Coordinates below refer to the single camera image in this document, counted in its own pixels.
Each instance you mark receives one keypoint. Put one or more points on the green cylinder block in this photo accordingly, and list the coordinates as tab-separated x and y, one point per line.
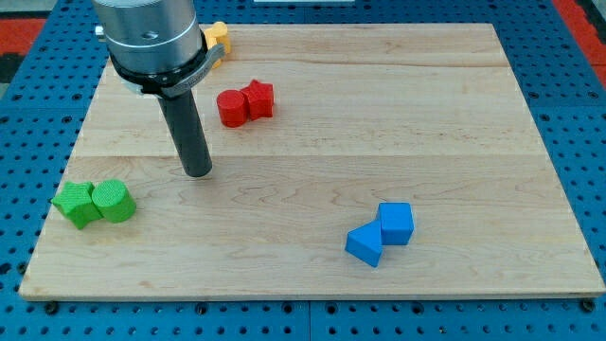
114	201

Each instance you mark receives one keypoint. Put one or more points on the wooden board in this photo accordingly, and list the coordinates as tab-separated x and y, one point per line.
427	114

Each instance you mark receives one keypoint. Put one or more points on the red star block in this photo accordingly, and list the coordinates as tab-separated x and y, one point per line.
260	99

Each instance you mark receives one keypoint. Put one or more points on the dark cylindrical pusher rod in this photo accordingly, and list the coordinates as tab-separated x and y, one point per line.
187	133

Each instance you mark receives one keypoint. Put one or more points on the green star block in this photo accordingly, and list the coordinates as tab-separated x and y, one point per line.
75	203

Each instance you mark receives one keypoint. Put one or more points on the red cylinder block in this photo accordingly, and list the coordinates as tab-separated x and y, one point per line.
233	108

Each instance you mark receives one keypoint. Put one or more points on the blue cube block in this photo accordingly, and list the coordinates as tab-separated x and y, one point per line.
397	223

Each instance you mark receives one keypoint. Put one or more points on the black clamp ring with bracket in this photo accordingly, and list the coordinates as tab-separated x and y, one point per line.
177	81

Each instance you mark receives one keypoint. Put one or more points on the blue triangular prism block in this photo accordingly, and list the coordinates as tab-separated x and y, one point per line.
365	243

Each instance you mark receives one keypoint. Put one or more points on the yellow block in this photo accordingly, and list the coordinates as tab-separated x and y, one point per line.
218	34

